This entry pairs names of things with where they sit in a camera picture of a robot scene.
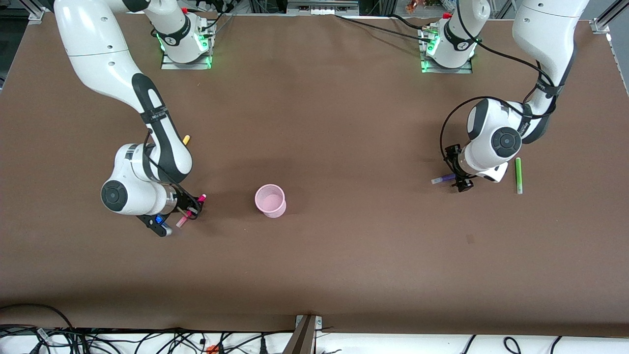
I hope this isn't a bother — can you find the pink pen holder cup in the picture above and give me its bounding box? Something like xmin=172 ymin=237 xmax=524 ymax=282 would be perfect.
xmin=255 ymin=184 xmax=287 ymax=218

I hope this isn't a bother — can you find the pink pen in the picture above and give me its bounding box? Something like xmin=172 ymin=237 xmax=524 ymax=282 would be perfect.
xmin=175 ymin=194 xmax=207 ymax=228

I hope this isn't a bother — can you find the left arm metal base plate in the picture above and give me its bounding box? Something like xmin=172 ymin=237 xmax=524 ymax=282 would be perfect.
xmin=420 ymin=29 xmax=473 ymax=74

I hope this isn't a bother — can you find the black base cable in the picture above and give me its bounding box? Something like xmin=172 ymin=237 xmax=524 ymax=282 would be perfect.
xmin=335 ymin=14 xmax=433 ymax=46

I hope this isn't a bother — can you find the black floor cable arc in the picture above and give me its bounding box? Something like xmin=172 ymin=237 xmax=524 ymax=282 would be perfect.
xmin=0 ymin=303 xmax=74 ymax=331

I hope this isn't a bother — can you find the metal table bracket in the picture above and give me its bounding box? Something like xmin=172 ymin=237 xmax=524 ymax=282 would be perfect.
xmin=283 ymin=315 xmax=323 ymax=354

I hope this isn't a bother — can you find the black cable tangle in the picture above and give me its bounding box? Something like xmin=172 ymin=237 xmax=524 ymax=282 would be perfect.
xmin=0 ymin=324 xmax=295 ymax=354

